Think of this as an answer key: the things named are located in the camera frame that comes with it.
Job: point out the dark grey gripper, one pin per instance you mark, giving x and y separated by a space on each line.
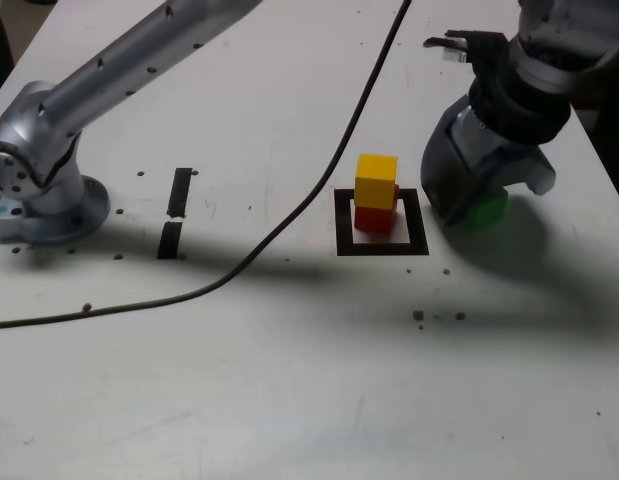
481 142

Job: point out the green cube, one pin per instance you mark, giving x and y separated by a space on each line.
486 212

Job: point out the yellow cube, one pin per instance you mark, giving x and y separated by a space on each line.
374 182

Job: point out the red cube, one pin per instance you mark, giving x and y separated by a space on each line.
371 220

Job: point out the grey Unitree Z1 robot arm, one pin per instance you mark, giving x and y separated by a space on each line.
114 70

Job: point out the black tape square outline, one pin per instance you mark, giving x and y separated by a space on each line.
341 225

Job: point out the black tape strip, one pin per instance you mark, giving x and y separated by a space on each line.
179 190

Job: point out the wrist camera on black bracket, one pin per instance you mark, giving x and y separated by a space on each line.
481 42

